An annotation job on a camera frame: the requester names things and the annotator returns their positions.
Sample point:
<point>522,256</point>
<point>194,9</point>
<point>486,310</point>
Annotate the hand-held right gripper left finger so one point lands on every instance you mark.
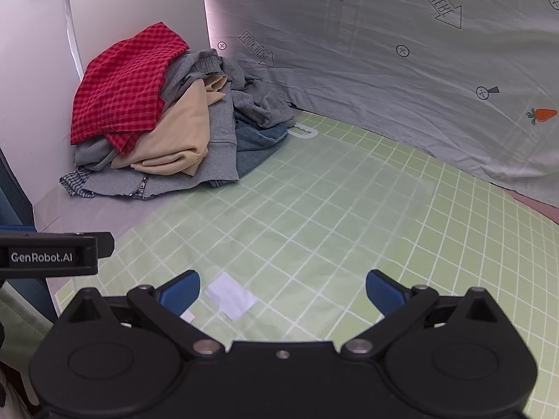
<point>181,290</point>

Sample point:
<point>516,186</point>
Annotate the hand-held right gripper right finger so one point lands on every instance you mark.
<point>384,290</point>

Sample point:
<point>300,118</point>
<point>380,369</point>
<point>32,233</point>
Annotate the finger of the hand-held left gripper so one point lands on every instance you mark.
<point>105,246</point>

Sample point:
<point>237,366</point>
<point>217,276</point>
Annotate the red checked cloth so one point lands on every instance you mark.
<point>122,83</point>

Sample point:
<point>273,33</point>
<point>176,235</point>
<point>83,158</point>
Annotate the small white paper label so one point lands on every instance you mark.
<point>187,316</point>

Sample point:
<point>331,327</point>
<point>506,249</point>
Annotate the green cloth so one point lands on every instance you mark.
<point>24,314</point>

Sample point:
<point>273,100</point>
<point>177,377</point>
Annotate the dark teal object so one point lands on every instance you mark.
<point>15,196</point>

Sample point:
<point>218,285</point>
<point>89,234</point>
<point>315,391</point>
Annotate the blue checked shirt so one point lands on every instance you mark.
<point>72,181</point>

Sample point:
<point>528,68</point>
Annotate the green grid mat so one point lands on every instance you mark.
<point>458,270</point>

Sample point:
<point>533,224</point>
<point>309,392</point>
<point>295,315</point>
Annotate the translucent folding board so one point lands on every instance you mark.
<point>327,192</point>

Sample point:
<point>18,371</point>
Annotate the beige garment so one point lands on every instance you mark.
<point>174,139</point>

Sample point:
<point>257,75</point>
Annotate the grey zip jacket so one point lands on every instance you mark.
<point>222,148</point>

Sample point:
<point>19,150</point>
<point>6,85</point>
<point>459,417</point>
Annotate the blue denim jeans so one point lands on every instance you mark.
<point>253,148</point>

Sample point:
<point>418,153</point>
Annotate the pink sheet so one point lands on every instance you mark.
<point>537,207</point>

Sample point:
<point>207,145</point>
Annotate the grey knit sweater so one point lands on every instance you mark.
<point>257,100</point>

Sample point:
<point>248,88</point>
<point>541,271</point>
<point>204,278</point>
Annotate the grey printed sheet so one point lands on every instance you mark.
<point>371,74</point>

